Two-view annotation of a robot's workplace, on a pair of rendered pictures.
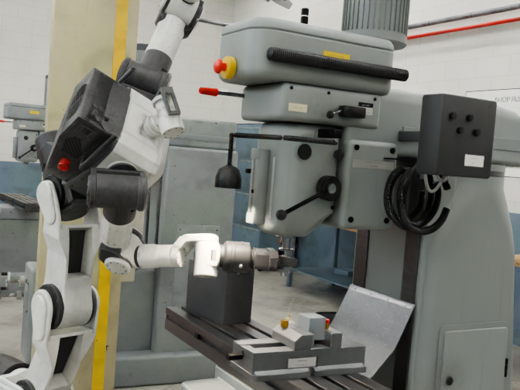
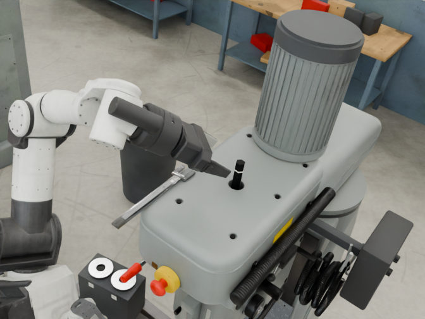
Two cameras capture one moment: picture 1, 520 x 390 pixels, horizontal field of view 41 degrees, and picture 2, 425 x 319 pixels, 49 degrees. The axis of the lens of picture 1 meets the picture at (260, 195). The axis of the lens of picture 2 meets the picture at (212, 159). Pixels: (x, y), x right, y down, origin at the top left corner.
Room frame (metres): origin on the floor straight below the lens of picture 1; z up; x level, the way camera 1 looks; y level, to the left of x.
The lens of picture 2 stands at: (1.30, 0.37, 2.61)
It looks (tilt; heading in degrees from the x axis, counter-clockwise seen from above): 39 degrees down; 331
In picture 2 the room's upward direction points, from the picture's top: 9 degrees clockwise
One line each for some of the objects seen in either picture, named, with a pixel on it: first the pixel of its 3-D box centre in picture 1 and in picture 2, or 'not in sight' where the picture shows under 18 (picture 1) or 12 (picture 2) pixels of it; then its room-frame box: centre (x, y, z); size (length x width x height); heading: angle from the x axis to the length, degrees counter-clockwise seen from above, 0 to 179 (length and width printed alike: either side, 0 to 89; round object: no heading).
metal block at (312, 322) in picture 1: (311, 326); not in sight; (1.85, -0.17, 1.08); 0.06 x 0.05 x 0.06; 27
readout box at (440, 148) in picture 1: (458, 137); (377, 260); (1.84, -0.51, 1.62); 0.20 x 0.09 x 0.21; 120
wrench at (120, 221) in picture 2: (236, 26); (154, 195); (2.00, 0.11, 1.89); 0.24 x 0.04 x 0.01; 121
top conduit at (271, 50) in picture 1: (340, 65); (288, 237); (1.87, -0.19, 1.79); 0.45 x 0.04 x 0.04; 120
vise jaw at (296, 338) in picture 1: (292, 336); not in sight; (1.82, -0.12, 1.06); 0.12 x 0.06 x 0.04; 27
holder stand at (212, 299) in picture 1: (219, 288); (112, 289); (2.35, 0.11, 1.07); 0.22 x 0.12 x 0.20; 41
